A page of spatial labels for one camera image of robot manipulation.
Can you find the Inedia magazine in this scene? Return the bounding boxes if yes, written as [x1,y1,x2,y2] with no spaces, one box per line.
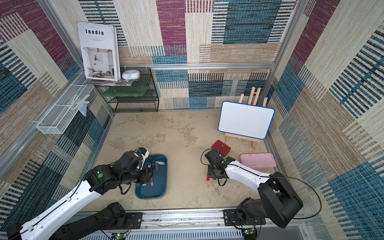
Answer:
[77,22,121,82]

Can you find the white round device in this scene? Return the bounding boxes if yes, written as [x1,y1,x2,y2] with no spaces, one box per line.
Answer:
[122,70,141,81]

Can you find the wooden easel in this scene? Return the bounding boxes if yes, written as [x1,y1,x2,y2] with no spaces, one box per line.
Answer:
[225,87,262,149]

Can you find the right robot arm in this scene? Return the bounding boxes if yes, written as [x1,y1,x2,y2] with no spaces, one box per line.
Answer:
[202,149,303,228]

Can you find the teal plastic storage tray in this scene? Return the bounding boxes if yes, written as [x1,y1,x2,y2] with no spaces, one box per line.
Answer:
[135,154,168,200]

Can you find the blue-framed whiteboard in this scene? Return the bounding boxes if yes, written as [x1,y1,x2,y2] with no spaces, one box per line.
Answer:
[218,101,276,140]

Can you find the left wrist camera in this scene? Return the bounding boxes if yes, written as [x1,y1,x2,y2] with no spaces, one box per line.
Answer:
[136,147,149,166]

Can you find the white wire basket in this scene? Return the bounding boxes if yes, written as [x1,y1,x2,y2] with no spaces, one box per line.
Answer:
[37,85,94,135]

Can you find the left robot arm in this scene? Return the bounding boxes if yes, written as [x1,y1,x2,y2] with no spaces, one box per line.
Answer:
[7,164,155,240]

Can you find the black wire shelf rack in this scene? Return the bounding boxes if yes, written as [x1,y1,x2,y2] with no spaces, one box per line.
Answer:
[95,68,160,114]

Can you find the pink pencil case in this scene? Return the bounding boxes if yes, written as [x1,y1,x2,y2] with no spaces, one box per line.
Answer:
[240,153,277,170]

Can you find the red leather wallet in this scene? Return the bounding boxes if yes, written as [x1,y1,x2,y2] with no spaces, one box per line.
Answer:
[212,140,231,157]

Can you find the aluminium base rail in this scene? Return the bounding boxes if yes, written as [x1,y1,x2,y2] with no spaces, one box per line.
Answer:
[50,205,307,240]

